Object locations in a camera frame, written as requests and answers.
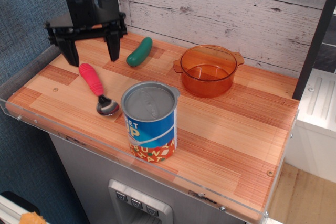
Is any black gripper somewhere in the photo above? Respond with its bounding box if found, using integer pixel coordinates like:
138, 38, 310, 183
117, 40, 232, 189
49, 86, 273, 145
44, 0, 121, 67

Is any red handled metal spoon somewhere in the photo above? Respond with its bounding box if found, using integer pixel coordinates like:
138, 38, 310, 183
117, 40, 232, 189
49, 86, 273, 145
79, 63, 119, 116

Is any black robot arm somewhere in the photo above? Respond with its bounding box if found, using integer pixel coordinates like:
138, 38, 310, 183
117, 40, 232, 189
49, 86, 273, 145
44, 0, 127, 67

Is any orange transparent plastic pot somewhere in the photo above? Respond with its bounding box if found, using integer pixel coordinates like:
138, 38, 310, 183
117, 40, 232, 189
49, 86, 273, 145
173, 45, 245, 98

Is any green toy cucumber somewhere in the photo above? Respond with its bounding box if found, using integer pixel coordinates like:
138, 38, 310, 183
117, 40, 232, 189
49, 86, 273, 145
126, 37, 153, 67

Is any blue soup can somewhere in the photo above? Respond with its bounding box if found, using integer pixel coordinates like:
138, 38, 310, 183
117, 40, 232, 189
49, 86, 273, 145
121, 81, 180, 163

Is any clear acrylic table guard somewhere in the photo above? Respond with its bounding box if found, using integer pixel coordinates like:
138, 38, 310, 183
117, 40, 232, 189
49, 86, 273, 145
8, 34, 298, 223

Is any grey toy fridge cabinet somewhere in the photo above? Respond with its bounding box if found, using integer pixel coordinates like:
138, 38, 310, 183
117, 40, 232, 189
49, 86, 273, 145
51, 135, 242, 223

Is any silver ice dispenser panel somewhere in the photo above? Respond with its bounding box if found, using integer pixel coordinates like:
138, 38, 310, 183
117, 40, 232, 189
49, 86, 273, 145
108, 179, 174, 223

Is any orange black object corner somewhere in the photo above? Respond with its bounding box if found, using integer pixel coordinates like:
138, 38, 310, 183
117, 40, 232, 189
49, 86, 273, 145
1, 191, 47, 223

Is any white toy sink unit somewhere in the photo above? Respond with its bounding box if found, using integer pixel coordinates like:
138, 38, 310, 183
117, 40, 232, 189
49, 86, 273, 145
285, 69, 335, 182

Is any dark grey right post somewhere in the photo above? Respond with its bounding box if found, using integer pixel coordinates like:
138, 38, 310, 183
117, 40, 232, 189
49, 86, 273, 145
292, 0, 335, 101

